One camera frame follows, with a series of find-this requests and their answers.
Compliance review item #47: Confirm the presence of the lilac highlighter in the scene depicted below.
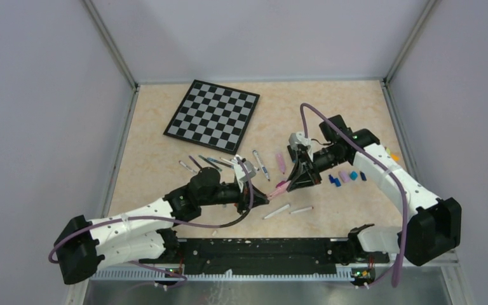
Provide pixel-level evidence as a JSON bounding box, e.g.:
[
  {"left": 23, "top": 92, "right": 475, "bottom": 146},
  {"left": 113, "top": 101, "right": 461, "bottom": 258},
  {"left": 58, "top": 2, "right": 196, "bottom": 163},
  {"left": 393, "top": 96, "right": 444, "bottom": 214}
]
[{"left": 275, "top": 152, "right": 287, "bottom": 175}]

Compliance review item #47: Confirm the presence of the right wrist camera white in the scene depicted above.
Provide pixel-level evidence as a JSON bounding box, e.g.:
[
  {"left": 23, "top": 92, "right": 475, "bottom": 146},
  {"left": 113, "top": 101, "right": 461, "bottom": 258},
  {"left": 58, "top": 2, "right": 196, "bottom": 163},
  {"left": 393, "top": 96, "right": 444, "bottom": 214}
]
[{"left": 288, "top": 132, "right": 313, "bottom": 155}]

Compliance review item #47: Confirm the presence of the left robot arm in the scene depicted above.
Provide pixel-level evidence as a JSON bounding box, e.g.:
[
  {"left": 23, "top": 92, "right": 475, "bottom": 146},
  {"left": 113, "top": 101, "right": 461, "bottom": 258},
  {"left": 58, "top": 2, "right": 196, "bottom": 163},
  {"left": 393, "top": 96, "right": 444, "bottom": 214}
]
[{"left": 48, "top": 167, "right": 269, "bottom": 285}]

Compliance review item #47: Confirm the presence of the purple gel pen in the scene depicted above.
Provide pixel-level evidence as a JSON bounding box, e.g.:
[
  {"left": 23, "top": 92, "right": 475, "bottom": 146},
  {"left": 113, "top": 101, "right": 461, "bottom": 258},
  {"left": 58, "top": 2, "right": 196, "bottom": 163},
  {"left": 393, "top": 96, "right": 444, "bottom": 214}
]
[{"left": 188, "top": 155, "right": 203, "bottom": 170}]

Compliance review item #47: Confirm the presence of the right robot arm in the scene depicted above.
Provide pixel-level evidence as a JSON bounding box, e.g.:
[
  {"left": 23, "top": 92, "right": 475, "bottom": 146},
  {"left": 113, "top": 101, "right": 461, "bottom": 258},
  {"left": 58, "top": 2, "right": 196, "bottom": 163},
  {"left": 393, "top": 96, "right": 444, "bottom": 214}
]
[{"left": 287, "top": 115, "right": 462, "bottom": 266}]

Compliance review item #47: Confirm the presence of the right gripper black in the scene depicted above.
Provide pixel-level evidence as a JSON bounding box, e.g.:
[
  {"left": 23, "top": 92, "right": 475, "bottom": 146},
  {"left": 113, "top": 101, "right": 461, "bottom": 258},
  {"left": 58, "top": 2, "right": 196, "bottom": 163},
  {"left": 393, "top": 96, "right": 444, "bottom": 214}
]
[{"left": 287, "top": 145, "right": 347, "bottom": 189}]

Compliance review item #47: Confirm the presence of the thin marker pink cap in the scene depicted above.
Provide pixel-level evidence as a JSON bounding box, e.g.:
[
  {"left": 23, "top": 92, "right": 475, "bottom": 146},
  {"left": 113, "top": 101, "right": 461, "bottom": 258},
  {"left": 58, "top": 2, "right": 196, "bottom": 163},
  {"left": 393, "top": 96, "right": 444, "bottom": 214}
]
[{"left": 268, "top": 181, "right": 290, "bottom": 200}]

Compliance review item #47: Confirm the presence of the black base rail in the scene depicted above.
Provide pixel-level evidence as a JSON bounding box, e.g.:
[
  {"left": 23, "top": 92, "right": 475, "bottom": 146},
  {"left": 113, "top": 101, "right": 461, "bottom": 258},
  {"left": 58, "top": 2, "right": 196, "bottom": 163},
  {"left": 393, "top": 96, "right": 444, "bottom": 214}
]
[{"left": 139, "top": 238, "right": 390, "bottom": 276}]

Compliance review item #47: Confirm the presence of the light blue highlighter cap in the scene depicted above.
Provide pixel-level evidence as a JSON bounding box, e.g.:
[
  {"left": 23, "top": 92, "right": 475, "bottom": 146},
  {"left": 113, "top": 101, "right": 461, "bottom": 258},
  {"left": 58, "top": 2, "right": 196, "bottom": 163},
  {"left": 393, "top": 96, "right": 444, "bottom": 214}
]
[{"left": 349, "top": 171, "right": 359, "bottom": 180}]

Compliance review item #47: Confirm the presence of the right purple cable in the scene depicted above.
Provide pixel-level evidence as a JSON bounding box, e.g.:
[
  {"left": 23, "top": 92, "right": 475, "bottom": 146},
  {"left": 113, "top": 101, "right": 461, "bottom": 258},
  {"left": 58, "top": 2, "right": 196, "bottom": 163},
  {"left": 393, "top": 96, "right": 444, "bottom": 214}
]
[{"left": 299, "top": 103, "right": 409, "bottom": 289}]

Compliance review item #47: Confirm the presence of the black grey chessboard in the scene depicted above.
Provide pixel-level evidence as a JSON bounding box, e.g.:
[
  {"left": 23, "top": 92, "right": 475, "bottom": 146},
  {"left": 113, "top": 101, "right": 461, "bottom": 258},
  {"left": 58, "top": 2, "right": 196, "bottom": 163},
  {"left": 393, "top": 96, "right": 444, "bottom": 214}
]
[{"left": 163, "top": 79, "right": 261, "bottom": 155}]

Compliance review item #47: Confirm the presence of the white marker red cap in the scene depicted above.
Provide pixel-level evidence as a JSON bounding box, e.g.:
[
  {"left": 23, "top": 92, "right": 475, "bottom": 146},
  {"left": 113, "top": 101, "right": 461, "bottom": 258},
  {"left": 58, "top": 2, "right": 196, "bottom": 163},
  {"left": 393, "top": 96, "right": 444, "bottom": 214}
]
[{"left": 289, "top": 206, "right": 314, "bottom": 215}]

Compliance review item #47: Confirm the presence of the lilac highlighter cap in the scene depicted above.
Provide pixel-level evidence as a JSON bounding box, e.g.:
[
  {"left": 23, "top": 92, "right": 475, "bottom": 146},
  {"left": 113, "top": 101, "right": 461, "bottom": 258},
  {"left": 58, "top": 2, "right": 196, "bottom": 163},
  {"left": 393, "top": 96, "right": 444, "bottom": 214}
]
[{"left": 339, "top": 171, "right": 350, "bottom": 183}]

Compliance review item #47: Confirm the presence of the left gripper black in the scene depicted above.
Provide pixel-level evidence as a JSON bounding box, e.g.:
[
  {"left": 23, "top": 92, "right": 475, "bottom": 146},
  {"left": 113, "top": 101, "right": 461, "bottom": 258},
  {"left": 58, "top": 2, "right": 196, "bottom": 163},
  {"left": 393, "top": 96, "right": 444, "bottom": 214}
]
[{"left": 200, "top": 180, "right": 268, "bottom": 215}]

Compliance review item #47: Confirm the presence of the white marker blue cap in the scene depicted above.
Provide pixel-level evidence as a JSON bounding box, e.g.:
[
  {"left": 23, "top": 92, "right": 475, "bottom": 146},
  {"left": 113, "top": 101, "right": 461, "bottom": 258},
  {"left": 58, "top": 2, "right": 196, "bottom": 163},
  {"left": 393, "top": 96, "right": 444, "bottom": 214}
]
[{"left": 252, "top": 149, "right": 271, "bottom": 181}]

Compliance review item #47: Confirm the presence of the green gel pen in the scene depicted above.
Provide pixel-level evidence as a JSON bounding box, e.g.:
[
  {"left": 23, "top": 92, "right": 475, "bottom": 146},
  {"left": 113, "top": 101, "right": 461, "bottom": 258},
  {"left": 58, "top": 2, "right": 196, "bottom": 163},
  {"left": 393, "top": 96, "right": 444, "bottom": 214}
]
[{"left": 198, "top": 155, "right": 222, "bottom": 172}]

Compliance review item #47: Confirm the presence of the blue gel pen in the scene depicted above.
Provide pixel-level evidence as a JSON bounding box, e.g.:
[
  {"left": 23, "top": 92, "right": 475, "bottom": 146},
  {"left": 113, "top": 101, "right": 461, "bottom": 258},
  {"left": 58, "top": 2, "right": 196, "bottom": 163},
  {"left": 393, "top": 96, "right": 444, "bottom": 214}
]
[{"left": 207, "top": 158, "right": 233, "bottom": 168}]

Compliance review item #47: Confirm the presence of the yellow orange block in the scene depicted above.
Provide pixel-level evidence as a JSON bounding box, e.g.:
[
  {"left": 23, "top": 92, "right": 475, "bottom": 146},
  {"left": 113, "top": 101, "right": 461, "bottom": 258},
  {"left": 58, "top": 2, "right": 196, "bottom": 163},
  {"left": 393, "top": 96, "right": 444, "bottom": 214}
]
[{"left": 386, "top": 147, "right": 400, "bottom": 162}]

